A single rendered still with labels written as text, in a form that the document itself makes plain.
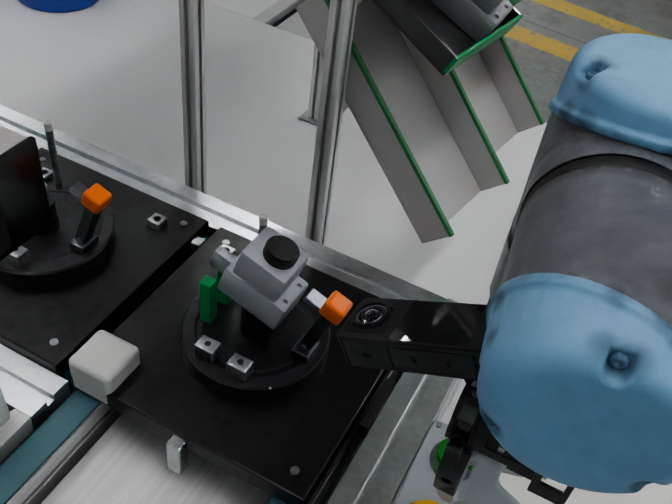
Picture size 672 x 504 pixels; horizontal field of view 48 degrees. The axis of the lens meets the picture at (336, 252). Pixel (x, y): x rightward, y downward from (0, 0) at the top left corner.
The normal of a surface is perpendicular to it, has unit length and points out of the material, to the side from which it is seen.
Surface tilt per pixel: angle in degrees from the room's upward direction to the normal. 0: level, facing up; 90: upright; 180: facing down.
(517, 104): 90
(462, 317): 28
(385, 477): 0
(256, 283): 88
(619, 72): 1
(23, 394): 0
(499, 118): 45
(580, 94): 88
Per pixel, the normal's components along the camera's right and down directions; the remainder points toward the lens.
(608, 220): -0.24, -0.85
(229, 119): 0.11, -0.73
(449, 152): 0.63, -0.18
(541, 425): -0.34, 0.62
